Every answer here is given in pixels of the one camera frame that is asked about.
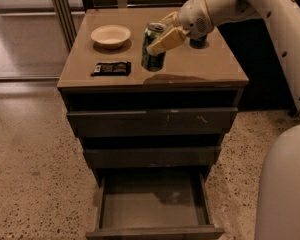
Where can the black snack packet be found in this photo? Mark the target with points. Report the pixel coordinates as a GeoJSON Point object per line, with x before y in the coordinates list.
{"type": "Point", "coordinates": [112, 69]}

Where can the top drawer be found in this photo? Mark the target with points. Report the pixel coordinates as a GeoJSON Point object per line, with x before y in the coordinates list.
{"type": "Point", "coordinates": [152, 122]}

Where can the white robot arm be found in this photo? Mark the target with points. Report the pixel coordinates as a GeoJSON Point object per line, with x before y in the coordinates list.
{"type": "Point", "coordinates": [278, 204]}

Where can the middle drawer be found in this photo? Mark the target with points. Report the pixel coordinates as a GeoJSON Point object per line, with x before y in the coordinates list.
{"type": "Point", "coordinates": [152, 157]}

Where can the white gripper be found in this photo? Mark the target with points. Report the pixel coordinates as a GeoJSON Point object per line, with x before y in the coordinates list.
{"type": "Point", "coordinates": [194, 16]}

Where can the grey drawer cabinet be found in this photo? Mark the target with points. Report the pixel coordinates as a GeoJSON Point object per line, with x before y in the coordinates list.
{"type": "Point", "coordinates": [191, 78]}

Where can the blue Pepsi can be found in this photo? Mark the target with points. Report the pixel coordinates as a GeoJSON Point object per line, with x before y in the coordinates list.
{"type": "Point", "coordinates": [199, 43]}

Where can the open bottom drawer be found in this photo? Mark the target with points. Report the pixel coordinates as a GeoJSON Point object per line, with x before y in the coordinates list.
{"type": "Point", "coordinates": [153, 204]}

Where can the green soda can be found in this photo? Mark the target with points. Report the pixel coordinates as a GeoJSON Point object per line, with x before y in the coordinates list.
{"type": "Point", "coordinates": [149, 62]}

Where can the white bowl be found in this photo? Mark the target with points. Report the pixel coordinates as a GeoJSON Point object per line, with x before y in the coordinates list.
{"type": "Point", "coordinates": [111, 36]}

